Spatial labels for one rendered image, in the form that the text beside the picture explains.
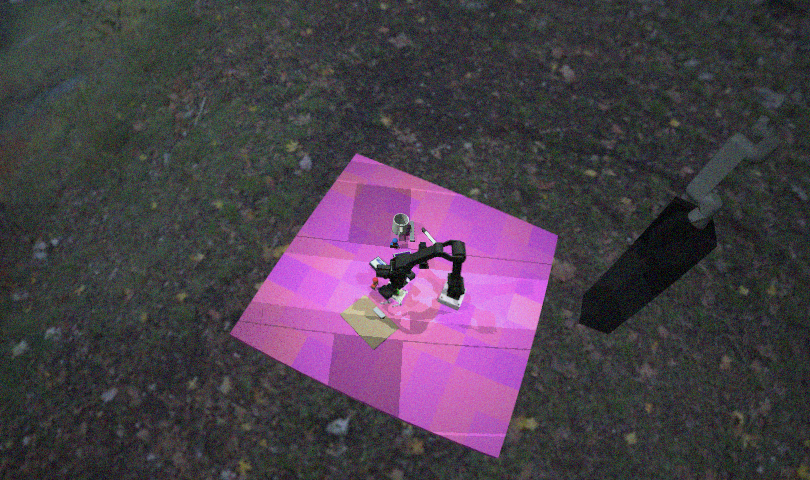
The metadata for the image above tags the tan clipboard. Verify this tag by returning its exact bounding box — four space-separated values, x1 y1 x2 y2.
340 295 399 349

